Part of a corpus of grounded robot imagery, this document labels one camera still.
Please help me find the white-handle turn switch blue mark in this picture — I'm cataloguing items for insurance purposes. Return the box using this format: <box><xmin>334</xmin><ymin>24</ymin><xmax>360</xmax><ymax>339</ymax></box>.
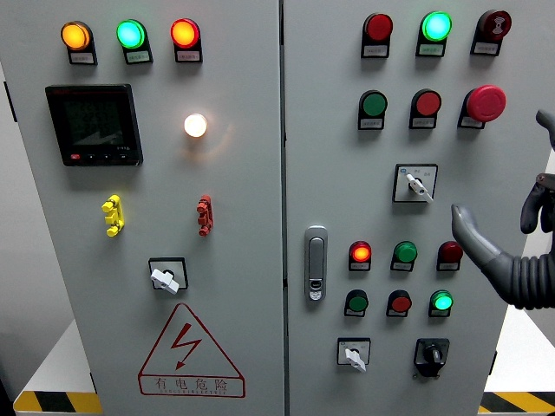
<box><xmin>392</xmin><ymin>163</ymin><xmax>439</xmax><ymax>205</ymax></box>

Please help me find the small dark red lamp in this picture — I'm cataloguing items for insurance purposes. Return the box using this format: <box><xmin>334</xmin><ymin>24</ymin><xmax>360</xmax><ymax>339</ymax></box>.
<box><xmin>437</xmin><ymin>241</ymin><xmax>464</xmax><ymax>264</ymax></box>

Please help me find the small green lit lamp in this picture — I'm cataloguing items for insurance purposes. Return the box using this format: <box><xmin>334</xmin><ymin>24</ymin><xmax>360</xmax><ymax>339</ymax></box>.
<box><xmin>429</xmin><ymin>289</ymin><xmax>454</xmax><ymax>312</ymax></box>

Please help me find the small green unlit lamp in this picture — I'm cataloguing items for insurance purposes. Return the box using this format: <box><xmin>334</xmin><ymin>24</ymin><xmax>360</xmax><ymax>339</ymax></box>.
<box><xmin>393</xmin><ymin>240</ymin><xmax>419</xmax><ymax>264</ymax></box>

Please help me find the small red push button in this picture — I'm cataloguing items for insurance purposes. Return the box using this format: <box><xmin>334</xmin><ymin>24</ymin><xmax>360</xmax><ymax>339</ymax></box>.
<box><xmin>387</xmin><ymin>289</ymin><xmax>413</xmax><ymax>314</ymax></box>

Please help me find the black yellow striped tape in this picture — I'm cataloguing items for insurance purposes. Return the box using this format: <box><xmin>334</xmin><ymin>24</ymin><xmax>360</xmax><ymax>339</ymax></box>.
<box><xmin>478</xmin><ymin>392</ymin><xmax>555</xmax><ymax>415</ymax></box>
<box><xmin>12</xmin><ymin>391</ymin><xmax>104</xmax><ymax>415</ymax></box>

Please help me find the small orange-red lit lamp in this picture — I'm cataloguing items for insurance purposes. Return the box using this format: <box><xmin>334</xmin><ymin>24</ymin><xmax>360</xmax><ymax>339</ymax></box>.
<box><xmin>349</xmin><ymin>240</ymin><xmax>373</xmax><ymax>264</ymax></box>

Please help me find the small green push button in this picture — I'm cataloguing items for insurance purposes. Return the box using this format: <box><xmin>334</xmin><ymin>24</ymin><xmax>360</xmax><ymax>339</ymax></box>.
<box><xmin>345</xmin><ymin>289</ymin><xmax>370</xmax><ymax>314</ymax></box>

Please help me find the large red stop button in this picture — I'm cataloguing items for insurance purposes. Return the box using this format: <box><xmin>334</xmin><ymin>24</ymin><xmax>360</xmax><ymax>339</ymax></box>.
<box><xmin>464</xmin><ymin>84</ymin><xmax>507</xmax><ymax>123</ymax></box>

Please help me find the grey cabinet door with lock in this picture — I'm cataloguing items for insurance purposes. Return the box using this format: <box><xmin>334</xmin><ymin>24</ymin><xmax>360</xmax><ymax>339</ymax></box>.
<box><xmin>282</xmin><ymin>0</ymin><xmax>555</xmax><ymax>416</ymax></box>

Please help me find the large red push button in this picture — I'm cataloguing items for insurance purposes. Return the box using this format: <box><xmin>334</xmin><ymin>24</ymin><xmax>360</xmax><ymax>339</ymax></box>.
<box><xmin>411</xmin><ymin>88</ymin><xmax>443</xmax><ymax>118</ymax></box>

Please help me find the silver door lock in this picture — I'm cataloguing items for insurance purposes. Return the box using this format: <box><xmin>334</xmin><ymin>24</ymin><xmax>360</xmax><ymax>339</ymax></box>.
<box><xmin>304</xmin><ymin>224</ymin><xmax>329</xmax><ymax>303</ymax></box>

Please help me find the large green push button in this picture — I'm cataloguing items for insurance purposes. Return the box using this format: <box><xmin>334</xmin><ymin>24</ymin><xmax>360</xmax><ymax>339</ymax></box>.
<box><xmin>359</xmin><ymin>89</ymin><xmax>389</xmax><ymax>118</ymax></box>

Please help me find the dark red buzzer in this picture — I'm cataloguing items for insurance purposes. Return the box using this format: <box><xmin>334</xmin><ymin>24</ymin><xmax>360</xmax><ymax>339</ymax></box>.
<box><xmin>476</xmin><ymin>9</ymin><xmax>513</xmax><ymax>42</ymax></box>

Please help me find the large green round lamp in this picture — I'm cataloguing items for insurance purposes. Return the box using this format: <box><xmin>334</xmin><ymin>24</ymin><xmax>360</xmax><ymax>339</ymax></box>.
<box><xmin>115</xmin><ymin>19</ymin><xmax>147</xmax><ymax>49</ymax></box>
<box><xmin>421</xmin><ymin>10</ymin><xmax>454</xmax><ymax>42</ymax></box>

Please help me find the grey cabinet door with display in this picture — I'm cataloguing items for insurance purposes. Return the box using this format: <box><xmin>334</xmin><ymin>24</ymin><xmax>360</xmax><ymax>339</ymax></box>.
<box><xmin>0</xmin><ymin>0</ymin><xmax>287</xmax><ymax>416</ymax></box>

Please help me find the large dark red round lamp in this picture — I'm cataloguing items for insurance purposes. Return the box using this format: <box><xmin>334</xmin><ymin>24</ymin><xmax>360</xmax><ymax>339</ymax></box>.
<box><xmin>362</xmin><ymin>12</ymin><xmax>395</xmax><ymax>43</ymax></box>

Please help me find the red warning triangle sign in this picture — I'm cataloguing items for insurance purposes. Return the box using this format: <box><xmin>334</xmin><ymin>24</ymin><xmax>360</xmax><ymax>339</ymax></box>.
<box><xmin>137</xmin><ymin>302</ymin><xmax>246</xmax><ymax>399</ymax></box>

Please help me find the white round lamp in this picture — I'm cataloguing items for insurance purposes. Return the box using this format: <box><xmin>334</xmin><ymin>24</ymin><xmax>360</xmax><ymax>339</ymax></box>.
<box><xmin>183</xmin><ymin>113</ymin><xmax>209</xmax><ymax>139</ymax></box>

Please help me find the large orange-red lit lamp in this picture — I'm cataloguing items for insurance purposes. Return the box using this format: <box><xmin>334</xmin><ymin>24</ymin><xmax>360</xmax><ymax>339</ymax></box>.
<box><xmin>170</xmin><ymin>17</ymin><xmax>201</xmax><ymax>49</ymax></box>

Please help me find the black display meter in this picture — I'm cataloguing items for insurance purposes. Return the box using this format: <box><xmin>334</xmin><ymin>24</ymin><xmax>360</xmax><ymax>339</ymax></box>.
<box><xmin>44</xmin><ymin>83</ymin><xmax>145</xmax><ymax>167</ymax></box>

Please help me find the large yellow round lamp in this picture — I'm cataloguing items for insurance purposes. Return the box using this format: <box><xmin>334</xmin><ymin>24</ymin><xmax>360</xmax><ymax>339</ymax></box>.
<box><xmin>60</xmin><ymin>20</ymin><xmax>92</xmax><ymax>52</ymax></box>

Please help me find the black-handle turn switch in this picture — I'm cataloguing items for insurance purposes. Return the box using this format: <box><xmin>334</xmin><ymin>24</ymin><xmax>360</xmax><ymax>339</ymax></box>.
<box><xmin>413</xmin><ymin>337</ymin><xmax>451</xmax><ymax>380</ymax></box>

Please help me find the small white-handle turn switch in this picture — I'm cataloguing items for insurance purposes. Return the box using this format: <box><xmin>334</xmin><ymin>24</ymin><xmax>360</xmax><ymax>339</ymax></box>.
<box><xmin>336</xmin><ymin>337</ymin><xmax>372</xmax><ymax>374</ymax></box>

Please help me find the small red handle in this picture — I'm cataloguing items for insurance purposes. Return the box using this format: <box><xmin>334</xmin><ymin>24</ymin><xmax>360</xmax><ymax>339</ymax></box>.
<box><xmin>196</xmin><ymin>194</ymin><xmax>214</xmax><ymax>237</ymax></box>

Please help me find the white-handle turn switch plain plate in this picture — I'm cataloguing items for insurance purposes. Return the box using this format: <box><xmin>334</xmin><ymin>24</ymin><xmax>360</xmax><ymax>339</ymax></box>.
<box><xmin>147</xmin><ymin>257</ymin><xmax>190</xmax><ymax>296</ymax></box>

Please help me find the small yellow handle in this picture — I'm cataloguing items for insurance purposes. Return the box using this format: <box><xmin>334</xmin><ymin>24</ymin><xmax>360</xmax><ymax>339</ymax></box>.
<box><xmin>101</xmin><ymin>194</ymin><xmax>126</xmax><ymax>237</ymax></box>

